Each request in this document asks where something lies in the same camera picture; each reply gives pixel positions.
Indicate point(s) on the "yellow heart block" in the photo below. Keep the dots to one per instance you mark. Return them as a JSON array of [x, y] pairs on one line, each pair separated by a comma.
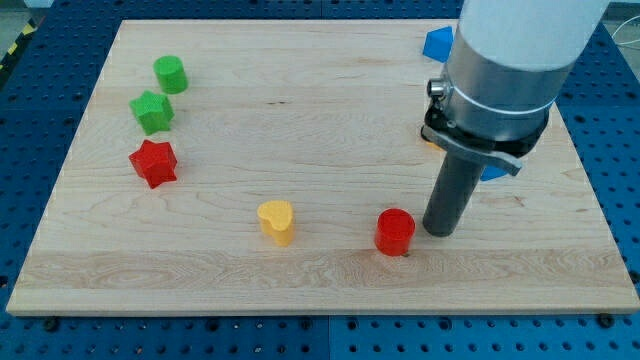
[[276, 219]]

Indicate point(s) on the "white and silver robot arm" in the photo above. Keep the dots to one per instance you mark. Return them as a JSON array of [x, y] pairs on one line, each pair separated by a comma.
[[508, 62]]

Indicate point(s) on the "light wooden board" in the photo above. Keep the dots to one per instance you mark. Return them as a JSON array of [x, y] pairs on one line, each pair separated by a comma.
[[325, 115]]

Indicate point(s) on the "green cylinder block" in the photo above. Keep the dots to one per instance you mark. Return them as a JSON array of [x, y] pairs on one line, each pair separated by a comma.
[[170, 74]]

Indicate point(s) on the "red cylinder block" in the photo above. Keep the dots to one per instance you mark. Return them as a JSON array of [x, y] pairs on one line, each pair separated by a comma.
[[394, 230]]

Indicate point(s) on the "blue triangular block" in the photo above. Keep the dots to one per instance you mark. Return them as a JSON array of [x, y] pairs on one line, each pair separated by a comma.
[[438, 43]]

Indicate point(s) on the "green star block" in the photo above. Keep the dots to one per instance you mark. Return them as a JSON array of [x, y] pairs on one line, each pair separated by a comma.
[[152, 111]]

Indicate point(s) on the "blue block behind arm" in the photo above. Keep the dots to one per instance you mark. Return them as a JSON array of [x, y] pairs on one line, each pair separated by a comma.
[[491, 173]]

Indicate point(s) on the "yellow block behind arm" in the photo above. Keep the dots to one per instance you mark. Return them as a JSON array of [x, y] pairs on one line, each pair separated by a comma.
[[434, 146]]

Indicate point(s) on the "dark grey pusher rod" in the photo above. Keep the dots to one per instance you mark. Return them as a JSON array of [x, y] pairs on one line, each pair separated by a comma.
[[454, 186]]

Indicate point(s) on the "red star block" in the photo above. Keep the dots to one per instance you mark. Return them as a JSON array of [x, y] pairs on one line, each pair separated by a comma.
[[155, 163]]

